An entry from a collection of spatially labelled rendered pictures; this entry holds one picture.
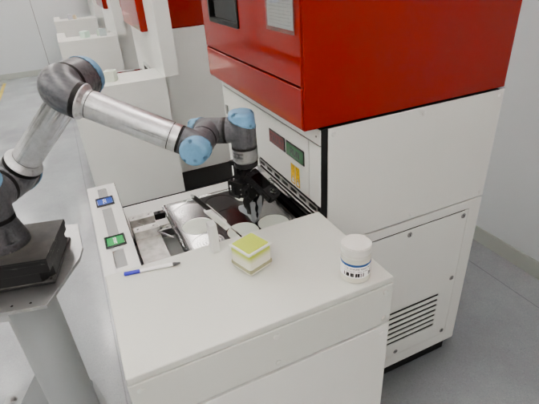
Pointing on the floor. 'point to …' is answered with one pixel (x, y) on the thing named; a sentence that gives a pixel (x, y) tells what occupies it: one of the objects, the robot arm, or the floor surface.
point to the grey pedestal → (52, 360)
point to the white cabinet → (321, 376)
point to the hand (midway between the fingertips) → (256, 219)
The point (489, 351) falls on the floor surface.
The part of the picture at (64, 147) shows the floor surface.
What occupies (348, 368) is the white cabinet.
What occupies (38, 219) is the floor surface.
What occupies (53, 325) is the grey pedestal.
